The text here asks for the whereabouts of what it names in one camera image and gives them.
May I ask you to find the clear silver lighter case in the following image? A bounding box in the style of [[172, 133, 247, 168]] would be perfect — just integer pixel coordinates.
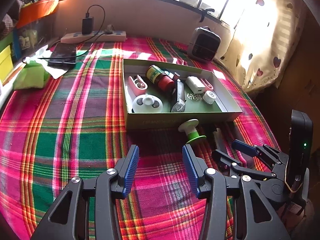
[[170, 80, 185, 112]]

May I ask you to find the white round jar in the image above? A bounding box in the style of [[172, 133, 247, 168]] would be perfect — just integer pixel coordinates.
[[202, 90, 216, 105]]

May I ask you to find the pink clip holder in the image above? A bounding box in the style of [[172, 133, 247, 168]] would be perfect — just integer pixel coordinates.
[[128, 75, 148, 96], [200, 78, 214, 91]]

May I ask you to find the blue transparent box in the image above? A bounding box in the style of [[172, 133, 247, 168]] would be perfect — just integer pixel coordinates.
[[164, 69, 181, 81]]

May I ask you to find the red cap bottle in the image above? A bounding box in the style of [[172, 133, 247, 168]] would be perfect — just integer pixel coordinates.
[[146, 65, 175, 92]]

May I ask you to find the green white spool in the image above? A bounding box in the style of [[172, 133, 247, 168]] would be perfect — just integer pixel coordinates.
[[178, 119, 206, 144]]

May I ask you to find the plaid tablecloth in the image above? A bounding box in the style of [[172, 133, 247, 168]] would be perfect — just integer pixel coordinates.
[[1, 37, 278, 239]]

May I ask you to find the white usb charger cube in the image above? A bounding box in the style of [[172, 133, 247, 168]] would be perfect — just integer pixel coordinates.
[[185, 76, 206, 94]]

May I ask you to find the green cardboard box tray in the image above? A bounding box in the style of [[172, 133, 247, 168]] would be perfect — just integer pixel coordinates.
[[122, 59, 242, 129]]

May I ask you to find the heart pattern curtain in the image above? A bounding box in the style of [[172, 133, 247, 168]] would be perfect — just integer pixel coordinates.
[[220, 0, 307, 97]]

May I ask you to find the small grey desk fan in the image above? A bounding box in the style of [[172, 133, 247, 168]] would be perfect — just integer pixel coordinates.
[[187, 27, 221, 63]]

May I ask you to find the black smartphone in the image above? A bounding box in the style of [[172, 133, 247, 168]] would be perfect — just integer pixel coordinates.
[[48, 43, 76, 68]]

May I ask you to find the green cloth pouch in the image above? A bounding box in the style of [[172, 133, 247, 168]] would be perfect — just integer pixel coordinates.
[[12, 61, 50, 90]]

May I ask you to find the white power strip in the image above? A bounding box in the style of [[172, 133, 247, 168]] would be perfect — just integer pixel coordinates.
[[60, 31, 126, 44]]

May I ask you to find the black power adapter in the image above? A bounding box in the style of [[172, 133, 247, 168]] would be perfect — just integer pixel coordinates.
[[81, 17, 94, 35]]

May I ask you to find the yellow green box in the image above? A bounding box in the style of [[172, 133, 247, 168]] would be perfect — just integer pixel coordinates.
[[0, 33, 13, 83]]

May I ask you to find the orange storage bin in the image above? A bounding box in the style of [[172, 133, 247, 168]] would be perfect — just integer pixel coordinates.
[[16, 0, 59, 29]]

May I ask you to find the black charging cable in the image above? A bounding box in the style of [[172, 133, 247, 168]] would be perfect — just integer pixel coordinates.
[[22, 4, 106, 64]]

